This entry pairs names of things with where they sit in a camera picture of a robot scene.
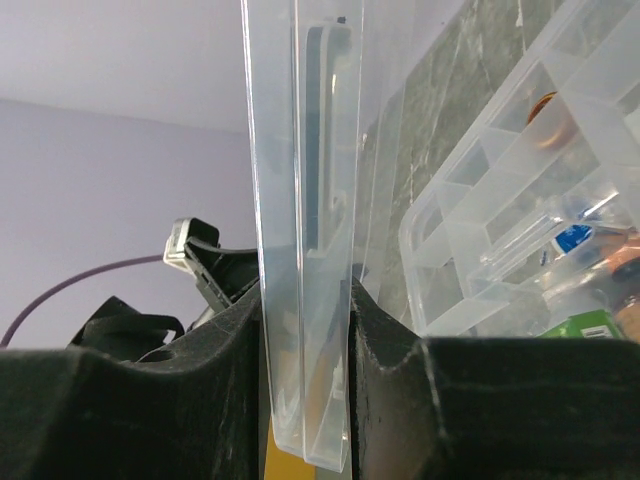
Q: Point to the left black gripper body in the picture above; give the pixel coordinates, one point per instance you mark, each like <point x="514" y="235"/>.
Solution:
<point x="222" y="277"/>

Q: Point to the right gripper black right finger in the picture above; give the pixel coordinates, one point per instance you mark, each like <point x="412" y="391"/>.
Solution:
<point x="488" y="408"/>

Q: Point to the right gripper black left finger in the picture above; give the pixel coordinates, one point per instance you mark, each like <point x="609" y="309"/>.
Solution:
<point x="188" y="410"/>

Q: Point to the green battery pack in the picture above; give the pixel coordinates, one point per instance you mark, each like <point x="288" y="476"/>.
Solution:
<point x="596" y="324"/>

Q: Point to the clear divided organizer tray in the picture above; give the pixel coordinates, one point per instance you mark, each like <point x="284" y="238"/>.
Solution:
<point x="472" y="241"/>

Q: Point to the white blue medicine bottle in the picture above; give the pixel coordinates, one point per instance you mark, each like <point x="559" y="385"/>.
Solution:
<point x="577" y="221"/>

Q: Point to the orange cap small bottle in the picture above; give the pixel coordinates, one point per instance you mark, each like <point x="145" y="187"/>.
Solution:
<point x="623" y="265"/>

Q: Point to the clear box lid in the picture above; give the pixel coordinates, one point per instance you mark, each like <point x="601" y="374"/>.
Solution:
<point x="325" y="84"/>

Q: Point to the small copper coin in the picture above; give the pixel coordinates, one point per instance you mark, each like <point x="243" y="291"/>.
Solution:
<point x="556" y="129"/>

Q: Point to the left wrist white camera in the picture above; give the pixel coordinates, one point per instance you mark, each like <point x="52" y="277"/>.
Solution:
<point x="175" y="254"/>

